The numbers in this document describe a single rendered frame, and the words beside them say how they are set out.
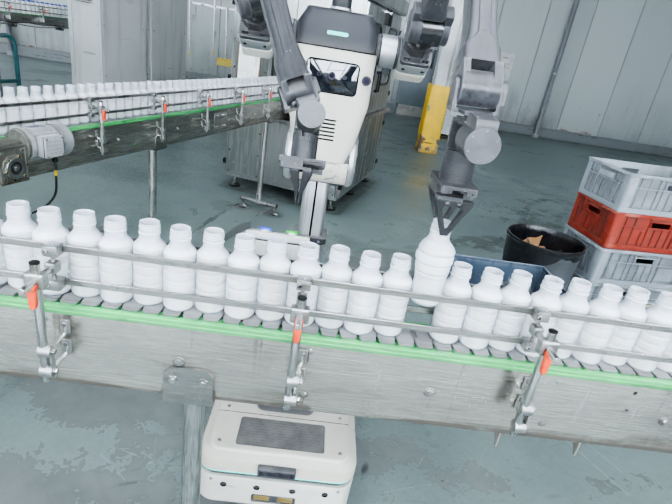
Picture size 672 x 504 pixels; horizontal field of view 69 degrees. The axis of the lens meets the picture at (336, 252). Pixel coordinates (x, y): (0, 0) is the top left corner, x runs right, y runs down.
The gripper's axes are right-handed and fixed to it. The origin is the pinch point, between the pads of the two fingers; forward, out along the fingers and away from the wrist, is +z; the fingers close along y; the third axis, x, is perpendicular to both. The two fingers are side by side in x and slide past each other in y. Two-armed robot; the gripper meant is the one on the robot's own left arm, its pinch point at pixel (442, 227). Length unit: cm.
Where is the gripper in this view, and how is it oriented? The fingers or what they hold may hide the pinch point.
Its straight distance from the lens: 91.7
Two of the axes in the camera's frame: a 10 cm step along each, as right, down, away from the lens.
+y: 0.0, -4.1, 9.1
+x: -9.9, -1.4, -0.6
